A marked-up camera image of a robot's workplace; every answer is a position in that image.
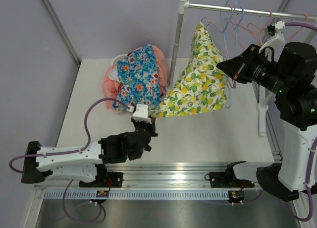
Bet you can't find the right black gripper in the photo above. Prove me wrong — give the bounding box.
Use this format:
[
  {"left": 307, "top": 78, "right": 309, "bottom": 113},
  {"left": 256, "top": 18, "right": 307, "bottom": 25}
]
[{"left": 218, "top": 44, "right": 292, "bottom": 96}]

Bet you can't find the blue floral skirt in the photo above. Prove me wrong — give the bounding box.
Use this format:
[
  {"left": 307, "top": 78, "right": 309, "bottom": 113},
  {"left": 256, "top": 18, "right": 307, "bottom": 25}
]
[{"left": 112, "top": 44, "right": 161, "bottom": 113}]

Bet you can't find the pink skirt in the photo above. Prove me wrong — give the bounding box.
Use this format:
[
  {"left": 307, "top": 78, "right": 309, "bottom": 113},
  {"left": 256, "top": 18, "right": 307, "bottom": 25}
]
[{"left": 102, "top": 44, "right": 167, "bottom": 99}]

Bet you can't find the yellow lemon print skirt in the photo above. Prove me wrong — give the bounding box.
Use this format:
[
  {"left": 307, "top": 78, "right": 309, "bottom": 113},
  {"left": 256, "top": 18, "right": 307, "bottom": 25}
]
[{"left": 152, "top": 22, "right": 227, "bottom": 117}]

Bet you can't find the white skirt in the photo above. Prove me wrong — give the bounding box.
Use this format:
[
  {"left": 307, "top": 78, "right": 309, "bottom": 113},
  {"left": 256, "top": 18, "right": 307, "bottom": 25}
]
[{"left": 108, "top": 66, "right": 120, "bottom": 82}]

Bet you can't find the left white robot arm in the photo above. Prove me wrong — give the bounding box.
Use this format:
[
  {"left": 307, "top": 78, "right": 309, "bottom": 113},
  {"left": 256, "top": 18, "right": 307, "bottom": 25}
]
[{"left": 21, "top": 117, "right": 158, "bottom": 187}]

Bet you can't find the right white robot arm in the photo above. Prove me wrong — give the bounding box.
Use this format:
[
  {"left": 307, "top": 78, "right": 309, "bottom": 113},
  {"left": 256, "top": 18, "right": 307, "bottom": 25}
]
[{"left": 217, "top": 42, "right": 317, "bottom": 202}]

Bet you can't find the pink hanger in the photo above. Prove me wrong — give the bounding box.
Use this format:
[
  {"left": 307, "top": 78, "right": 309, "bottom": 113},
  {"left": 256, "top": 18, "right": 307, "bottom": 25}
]
[
  {"left": 202, "top": 4, "right": 236, "bottom": 89},
  {"left": 247, "top": 9, "right": 273, "bottom": 46},
  {"left": 285, "top": 12, "right": 309, "bottom": 42}
]

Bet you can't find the blue hanger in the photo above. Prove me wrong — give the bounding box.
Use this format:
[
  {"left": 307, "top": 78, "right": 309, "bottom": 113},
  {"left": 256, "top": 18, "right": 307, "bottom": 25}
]
[
  {"left": 223, "top": 4, "right": 245, "bottom": 59},
  {"left": 220, "top": 0, "right": 238, "bottom": 109}
]

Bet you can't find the pink hanger rightmost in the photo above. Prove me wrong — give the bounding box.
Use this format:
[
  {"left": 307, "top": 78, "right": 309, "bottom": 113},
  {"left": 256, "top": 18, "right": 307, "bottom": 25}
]
[{"left": 285, "top": 12, "right": 309, "bottom": 42}]

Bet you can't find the blue hanger leftmost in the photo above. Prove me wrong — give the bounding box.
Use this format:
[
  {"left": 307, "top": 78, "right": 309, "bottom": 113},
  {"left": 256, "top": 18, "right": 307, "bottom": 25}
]
[{"left": 220, "top": 0, "right": 238, "bottom": 109}]

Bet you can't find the white perforated plastic basket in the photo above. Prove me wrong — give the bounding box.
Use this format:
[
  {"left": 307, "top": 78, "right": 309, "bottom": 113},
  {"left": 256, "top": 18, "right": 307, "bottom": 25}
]
[{"left": 112, "top": 54, "right": 128, "bottom": 65}]

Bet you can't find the white metal clothes rack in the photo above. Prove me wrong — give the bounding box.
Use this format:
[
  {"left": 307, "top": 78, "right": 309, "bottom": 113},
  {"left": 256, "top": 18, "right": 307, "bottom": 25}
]
[{"left": 168, "top": 0, "right": 317, "bottom": 137}]

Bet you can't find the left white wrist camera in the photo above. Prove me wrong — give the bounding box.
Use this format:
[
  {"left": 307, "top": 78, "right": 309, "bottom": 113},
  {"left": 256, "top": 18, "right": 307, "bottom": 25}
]
[{"left": 128, "top": 104, "right": 152, "bottom": 124}]

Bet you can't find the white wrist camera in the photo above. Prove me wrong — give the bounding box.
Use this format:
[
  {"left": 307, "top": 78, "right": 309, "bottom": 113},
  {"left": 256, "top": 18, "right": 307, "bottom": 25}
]
[
  {"left": 128, "top": 104, "right": 152, "bottom": 124},
  {"left": 259, "top": 20, "right": 285, "bottom": 53}
]

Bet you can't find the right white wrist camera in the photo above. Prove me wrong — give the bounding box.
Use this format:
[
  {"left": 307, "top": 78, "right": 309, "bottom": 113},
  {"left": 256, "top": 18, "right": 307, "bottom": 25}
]
[{"left": 259, "top": 20, "right": 285, "bottom": 53}]

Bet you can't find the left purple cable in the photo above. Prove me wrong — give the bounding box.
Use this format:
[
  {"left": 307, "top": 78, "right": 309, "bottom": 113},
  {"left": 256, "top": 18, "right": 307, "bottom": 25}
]
[{"left": 8, "top": 98, "right": 131, "bottom": 223}]

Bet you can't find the purple cable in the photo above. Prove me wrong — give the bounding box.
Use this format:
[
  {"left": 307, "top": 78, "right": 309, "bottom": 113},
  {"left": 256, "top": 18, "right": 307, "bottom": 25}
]
[
  {"left": 277, "top": 22, "right": 317, "bottom": 223},
  {"left": 8, "top": 98, "right": 131, "bottom": 223}
]

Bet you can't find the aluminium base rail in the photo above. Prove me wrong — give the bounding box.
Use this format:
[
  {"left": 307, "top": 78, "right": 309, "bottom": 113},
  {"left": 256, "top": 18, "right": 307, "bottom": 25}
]
[{"left": 34, "top": 161, "right": 283, "bottom": 191}]

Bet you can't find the white slotted cable duct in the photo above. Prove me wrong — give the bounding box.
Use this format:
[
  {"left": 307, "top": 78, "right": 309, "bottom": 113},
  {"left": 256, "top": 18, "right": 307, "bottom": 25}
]
[{"left": 44, "top": 189, "right": 229, "bottom": 200}]

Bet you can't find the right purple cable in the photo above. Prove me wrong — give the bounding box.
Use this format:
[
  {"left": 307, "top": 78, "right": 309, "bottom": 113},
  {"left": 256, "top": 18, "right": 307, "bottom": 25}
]
[{"left": 277, "top": 22, "right": 317, "bottom": 223}]

